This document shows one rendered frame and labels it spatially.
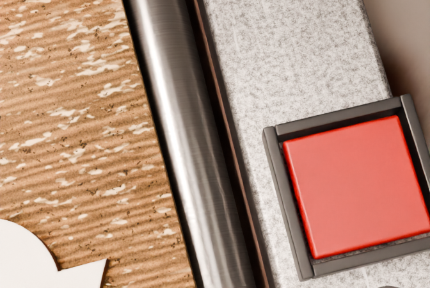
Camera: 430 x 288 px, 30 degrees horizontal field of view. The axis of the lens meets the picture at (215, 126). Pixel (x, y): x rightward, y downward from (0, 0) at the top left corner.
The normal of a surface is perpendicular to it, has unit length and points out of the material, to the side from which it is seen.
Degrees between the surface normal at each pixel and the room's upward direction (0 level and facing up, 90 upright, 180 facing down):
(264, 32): 0
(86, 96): 0
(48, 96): 0
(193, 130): 23
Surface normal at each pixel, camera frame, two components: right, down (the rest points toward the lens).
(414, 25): -0.74, 0.64
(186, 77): 0.50, -0.34
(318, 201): -0.01, -0.25
